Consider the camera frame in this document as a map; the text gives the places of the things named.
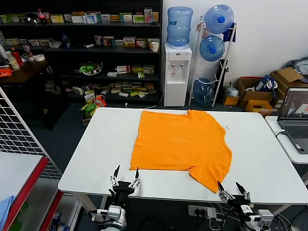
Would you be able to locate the white metal jug rack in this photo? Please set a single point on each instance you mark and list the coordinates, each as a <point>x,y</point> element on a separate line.
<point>230,48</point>

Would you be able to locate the small orange cardboard box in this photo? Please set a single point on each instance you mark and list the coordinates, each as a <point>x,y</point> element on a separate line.
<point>260,107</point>

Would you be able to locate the black shelf unit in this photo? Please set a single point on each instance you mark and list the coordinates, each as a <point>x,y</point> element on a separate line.
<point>72,50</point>

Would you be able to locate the light blue cloth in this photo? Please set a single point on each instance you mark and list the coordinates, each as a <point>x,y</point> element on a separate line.
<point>6,207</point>

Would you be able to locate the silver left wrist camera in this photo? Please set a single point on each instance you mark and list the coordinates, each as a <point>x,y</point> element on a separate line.
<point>113,210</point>

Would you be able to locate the red white flat box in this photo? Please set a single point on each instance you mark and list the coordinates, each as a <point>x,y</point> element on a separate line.
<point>123,69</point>

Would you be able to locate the bowl with green packets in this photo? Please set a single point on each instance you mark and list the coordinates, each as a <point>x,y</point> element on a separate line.
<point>89,68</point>

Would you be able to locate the white paper cup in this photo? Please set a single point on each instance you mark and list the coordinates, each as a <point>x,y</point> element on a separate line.
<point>155,47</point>

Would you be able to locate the shiny metal bowl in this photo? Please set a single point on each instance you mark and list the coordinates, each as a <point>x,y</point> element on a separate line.
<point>32,18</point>

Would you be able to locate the dark wooden table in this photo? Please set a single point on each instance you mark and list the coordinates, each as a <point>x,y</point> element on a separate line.
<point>24,74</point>

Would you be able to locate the dark blue bottle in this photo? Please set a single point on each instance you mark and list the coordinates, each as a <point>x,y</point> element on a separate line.
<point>65,39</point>

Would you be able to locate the orange snack packet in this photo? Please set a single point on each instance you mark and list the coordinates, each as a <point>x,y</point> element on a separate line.
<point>5,72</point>

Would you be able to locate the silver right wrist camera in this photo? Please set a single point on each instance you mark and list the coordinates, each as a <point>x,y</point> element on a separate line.
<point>264,217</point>

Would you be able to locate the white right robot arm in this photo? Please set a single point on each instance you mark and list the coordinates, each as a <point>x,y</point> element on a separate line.
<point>247,223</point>

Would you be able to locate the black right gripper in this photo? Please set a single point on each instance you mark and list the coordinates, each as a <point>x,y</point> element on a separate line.
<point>240,202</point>

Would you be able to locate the white water dispenser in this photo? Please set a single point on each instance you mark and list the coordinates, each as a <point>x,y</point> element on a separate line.
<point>176,79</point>

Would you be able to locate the small box with plastic bag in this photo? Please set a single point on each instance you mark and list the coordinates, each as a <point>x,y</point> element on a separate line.
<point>231,99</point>

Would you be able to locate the yellow white medicine box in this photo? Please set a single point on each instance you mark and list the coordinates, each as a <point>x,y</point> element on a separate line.
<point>129,42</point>

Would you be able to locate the orange t-shirt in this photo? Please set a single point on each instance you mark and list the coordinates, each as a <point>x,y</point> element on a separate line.
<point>178,144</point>

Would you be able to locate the white power strip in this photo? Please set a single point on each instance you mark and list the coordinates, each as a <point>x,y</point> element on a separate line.
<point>199,211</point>

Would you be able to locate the large white table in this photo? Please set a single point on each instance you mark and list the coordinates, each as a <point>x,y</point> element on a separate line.
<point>108,144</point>

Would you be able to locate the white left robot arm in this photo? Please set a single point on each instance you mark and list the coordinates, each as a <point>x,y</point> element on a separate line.
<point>120,222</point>

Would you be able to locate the tilted blue water jug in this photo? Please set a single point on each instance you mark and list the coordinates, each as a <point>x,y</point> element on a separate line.
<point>217,20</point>
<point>211,48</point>
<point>203,92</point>

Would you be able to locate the orange juice bottle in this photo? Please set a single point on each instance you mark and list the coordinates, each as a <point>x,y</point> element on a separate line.
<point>14,63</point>

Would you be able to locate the small white side table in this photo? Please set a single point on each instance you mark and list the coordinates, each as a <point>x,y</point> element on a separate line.
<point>286,149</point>

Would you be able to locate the dark blue cloth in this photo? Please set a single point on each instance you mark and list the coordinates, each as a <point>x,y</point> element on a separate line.
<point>227,34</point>

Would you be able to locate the cola bottle red label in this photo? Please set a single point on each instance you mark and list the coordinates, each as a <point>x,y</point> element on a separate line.
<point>42,16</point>

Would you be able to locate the grey open laptop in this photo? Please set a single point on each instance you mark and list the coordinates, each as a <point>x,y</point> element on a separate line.
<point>296,130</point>

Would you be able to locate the open brown cardboard box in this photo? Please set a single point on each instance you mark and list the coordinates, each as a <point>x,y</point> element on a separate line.
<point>257,96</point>

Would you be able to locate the tall pink white box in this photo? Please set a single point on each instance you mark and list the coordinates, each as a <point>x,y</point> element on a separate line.
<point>148,15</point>

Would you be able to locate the red framed white cart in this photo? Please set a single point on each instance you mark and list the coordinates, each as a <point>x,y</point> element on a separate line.
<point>14,173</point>

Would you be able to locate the red green medicine box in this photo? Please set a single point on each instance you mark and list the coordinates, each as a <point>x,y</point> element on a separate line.
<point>141,43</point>

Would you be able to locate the pile of grey clothes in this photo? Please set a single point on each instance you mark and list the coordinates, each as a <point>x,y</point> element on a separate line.
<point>300,65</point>

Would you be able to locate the upright blue water jug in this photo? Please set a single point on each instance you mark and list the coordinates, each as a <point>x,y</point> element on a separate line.
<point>179,26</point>

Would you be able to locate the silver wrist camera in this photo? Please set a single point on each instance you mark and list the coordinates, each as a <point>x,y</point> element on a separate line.
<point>264,217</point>
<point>113,210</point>

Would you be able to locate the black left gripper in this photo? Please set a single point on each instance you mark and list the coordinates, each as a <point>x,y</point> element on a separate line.
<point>122,188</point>

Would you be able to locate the black stand behind rack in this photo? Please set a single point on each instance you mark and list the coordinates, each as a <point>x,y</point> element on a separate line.
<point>222,72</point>

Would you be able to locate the colourful snack bags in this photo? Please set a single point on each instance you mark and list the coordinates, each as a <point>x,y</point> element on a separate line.
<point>93,104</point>

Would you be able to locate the tilted brown cardboard box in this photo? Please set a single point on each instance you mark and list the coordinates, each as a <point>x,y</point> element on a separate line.
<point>287,75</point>

